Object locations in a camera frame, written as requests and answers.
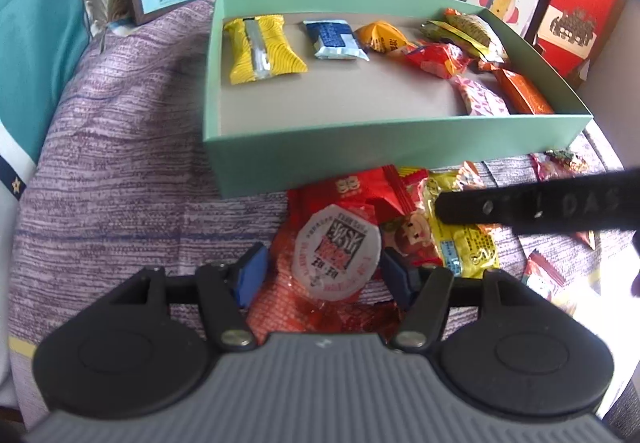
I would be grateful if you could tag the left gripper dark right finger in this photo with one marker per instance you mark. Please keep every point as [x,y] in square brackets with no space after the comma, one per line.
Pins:
[403,281]

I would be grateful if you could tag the orange jelly cup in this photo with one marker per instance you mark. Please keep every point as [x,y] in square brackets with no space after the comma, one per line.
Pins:
[587,238]

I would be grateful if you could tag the yellow snack packet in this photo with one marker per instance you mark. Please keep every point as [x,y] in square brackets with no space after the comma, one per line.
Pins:
[467,250]

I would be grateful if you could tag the teal and white cushion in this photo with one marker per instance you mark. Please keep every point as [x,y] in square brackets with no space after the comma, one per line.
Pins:
[41,44]

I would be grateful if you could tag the jelly cup white lid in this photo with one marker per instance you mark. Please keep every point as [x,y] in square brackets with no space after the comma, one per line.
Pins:
[336,253]

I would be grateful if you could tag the floral candy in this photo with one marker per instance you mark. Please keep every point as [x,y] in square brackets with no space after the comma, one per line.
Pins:
[558,164]

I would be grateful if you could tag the yellow green candy bar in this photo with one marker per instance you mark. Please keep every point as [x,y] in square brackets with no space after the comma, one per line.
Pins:
[443,32]

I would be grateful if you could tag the orange striped cracker packet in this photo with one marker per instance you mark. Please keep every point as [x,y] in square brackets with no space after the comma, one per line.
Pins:
[478,29]

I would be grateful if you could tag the red orange long packet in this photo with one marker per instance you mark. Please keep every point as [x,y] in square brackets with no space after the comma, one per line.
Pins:
[282,304]

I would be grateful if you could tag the purple striped tablecloth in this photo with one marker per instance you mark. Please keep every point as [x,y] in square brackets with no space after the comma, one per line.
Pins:
[123,181]

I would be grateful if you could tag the red gift box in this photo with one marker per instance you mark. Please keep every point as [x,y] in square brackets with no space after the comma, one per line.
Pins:
[568,31]

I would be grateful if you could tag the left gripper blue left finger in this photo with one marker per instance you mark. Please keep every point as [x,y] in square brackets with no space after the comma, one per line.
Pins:
[249,274]

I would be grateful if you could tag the orange foil snack packet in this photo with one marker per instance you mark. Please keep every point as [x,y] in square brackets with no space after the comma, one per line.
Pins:
[523,94]

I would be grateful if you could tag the person's right hand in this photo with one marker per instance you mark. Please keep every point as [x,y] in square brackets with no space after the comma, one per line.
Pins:
[635,286]

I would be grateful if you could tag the red cartoon girl packet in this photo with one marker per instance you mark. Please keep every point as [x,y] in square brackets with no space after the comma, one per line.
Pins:
[412,236]

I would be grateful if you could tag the yellow wavy snack bar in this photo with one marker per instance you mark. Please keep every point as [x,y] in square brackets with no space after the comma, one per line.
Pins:
[261,50]

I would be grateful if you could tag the red foil crinkled packet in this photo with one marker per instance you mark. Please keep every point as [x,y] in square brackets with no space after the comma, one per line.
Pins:
[377,195]

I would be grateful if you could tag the blue wafer snack packet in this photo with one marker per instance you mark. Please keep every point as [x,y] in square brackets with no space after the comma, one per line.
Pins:
[334,40]

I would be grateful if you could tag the pink patterned white packet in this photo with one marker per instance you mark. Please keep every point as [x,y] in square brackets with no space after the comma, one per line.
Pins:
[478,99]

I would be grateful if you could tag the rainbow Skittles packet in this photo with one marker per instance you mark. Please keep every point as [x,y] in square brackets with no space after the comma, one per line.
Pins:
[437,58]

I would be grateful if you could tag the yellow orange packet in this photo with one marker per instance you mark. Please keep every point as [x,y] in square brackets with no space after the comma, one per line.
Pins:
[383,37]

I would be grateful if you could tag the mint green cardboard box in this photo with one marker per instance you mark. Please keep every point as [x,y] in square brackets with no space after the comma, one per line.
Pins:
[342,117]

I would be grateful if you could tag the pink translucent candy bag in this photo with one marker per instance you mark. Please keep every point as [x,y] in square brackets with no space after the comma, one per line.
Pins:
[541,276]

